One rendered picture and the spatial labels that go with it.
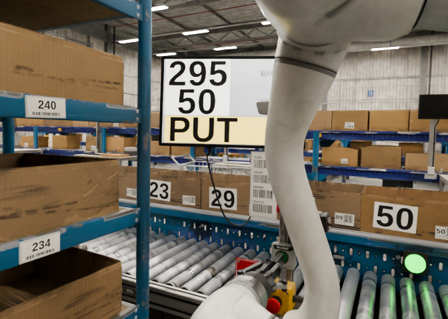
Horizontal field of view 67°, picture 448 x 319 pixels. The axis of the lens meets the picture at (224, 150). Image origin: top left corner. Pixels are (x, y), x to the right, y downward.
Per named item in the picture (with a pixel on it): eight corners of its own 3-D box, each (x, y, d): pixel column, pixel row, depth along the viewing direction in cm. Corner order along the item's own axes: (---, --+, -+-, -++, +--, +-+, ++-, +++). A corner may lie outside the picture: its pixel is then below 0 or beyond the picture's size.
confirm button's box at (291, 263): (269, 266, 97) (270, 243, 96) (273, 263, 99) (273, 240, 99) (293, 271, 94) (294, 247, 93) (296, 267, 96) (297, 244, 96)
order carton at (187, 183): (142, 202, 197) (142, 173, 196) (171, 195, 223) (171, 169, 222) (200, 210, 180) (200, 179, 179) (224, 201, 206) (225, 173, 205)
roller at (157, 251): (115, 284, 132) (107, 279, 134) (187, 245, 178) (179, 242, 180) (118, 273, 131) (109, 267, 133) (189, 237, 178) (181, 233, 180)
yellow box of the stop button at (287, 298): (261, 313, 92) (262, 287, 92) (271, 299, 100) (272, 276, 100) (315, 328, 86) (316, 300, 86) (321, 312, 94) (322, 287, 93)
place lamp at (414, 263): (404, 271, 131) (405, 253, 130) (404, 270, 132) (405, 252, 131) (425, 275, 127) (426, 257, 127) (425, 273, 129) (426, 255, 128)
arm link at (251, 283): (219, 279, 70) (231, 268, 75) (218, 322, 70) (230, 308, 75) (261, 288, 66) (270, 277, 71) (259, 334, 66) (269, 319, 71)
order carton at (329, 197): (272, 220, 162) (273, 185, 161) (289, 209, 188) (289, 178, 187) (360, 233, 145) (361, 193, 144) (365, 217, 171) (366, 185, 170)
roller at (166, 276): (157, 294, 123) (147, 293, 125) (221, 251, 169) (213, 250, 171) (157, 281, 123) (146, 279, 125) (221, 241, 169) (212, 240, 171)
